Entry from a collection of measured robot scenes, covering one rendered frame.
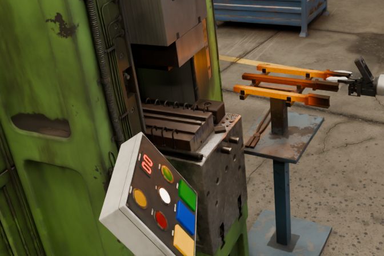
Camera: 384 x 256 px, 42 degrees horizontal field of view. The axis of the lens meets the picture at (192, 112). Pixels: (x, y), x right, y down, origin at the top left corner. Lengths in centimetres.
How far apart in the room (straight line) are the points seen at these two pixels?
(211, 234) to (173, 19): 86
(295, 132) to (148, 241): 125
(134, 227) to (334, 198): 200
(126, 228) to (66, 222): 84
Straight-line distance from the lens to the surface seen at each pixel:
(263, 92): 212
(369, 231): 289
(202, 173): 181
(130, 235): 124
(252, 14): 567
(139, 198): 125
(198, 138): 186
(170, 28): 160
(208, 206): 191
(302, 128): 237
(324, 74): 226
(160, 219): 128
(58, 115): 172
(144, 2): 158
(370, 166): 337
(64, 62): 151
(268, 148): 223
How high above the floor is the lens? 191
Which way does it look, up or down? 28 degrees down
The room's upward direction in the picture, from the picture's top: 7 degrees counter-clockwise
